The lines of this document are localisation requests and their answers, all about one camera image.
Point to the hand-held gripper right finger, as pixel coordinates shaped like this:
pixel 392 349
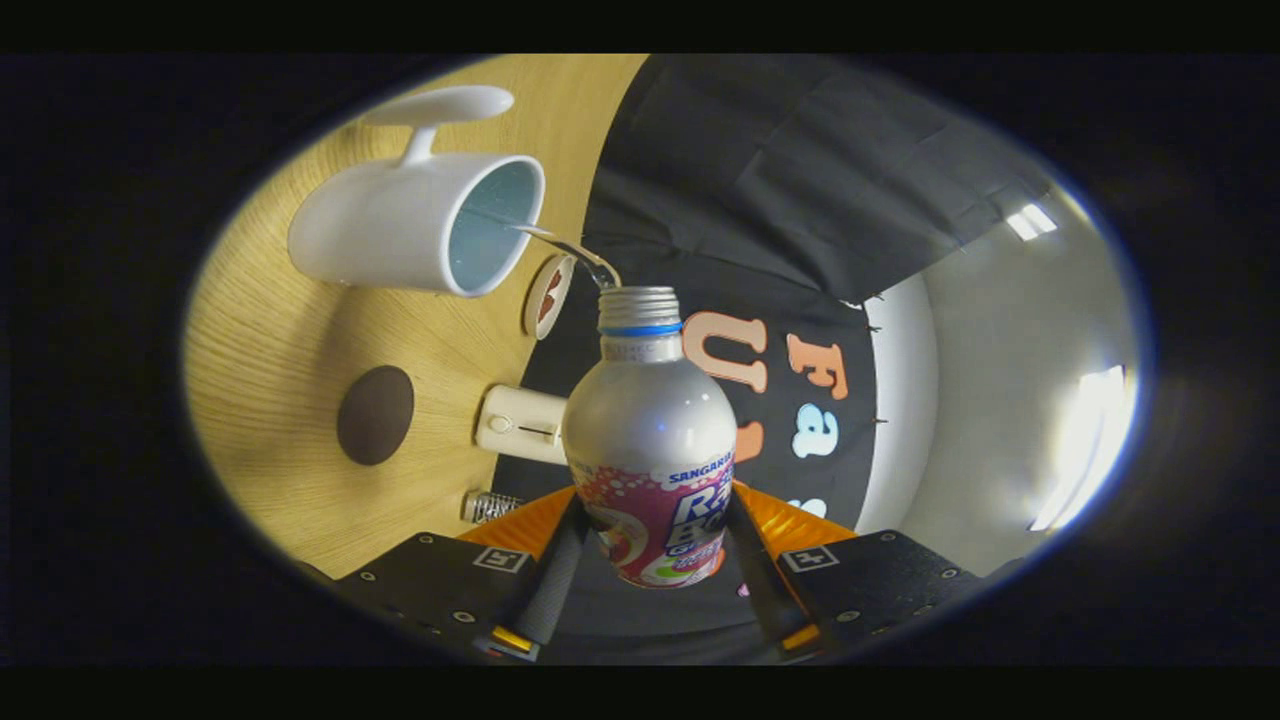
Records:
pixel 760 580

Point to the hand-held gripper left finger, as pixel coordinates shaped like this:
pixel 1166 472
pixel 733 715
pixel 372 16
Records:
pixel 555 585

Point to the silver juice bottle red label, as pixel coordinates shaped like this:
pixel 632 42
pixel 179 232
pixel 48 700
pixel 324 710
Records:
pixel 645 420

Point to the dark brown round coaster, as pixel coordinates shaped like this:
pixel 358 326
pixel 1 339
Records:
pixel 375 415

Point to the clear juice stream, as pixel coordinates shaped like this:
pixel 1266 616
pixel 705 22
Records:
pixel 575 250

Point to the white toaster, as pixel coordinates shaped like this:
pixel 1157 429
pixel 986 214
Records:
pixel 525 425

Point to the white oval plate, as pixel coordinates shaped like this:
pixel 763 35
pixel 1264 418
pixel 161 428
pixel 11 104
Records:
pixel 540 310

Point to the wooden table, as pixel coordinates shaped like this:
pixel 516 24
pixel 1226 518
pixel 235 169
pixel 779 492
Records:
pixel 280 330

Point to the black backdrop cloth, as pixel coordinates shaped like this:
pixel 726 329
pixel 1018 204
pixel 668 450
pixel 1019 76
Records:
pixel 750 150

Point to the double strip ceiling light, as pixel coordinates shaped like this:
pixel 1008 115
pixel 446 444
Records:
pixel 1032 222

